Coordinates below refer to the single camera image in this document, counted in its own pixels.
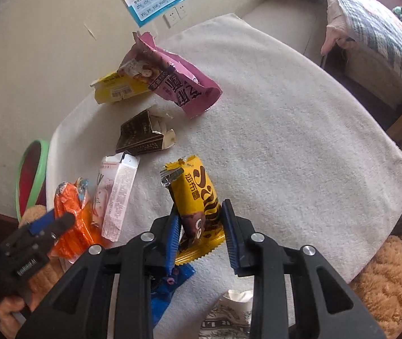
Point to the yellow snack wrapper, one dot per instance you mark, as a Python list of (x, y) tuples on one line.
[(194, 190)]

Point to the white wall socket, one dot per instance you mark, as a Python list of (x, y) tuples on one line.
[(171, 19), (182, 12)]

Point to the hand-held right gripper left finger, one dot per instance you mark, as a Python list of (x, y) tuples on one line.
[(174, 233)]

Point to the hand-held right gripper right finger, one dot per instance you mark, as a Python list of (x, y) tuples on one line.
[(231, 233)]

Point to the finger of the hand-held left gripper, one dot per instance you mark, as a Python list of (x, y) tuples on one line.
[(61, 224), (38, 224)]

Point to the patterned paper bag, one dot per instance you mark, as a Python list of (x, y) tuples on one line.
[(229, 317)]

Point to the blue snack wrapper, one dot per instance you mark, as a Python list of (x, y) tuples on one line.
[(165, 296)]

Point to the pink bed sheet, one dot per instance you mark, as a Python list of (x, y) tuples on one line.
[(335, 28)]

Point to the yellow cardboard box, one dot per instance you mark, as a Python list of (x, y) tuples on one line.
[(116, 91)]

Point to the bed with patterned quilt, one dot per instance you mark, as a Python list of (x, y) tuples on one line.
[(381, 31)]

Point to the person's left hand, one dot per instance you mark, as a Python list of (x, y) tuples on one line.
[(8, 309)]

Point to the white towel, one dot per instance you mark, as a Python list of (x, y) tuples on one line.
[(292, 148)]

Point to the white pink paper box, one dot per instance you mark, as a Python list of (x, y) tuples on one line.
[(120, 190)]

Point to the brown paper carton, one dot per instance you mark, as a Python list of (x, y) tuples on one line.
[(137, 134)]

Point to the pink snack wrapper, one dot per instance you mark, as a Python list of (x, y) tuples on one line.
[(187, 84)]

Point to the green rimmed red bin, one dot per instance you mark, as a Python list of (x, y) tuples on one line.
[(31, 169)]

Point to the brown fluffy blanket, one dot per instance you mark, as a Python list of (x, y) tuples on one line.
[(388, 289)]

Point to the orange plastic wrapper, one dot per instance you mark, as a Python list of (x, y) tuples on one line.
[(72, 212)]

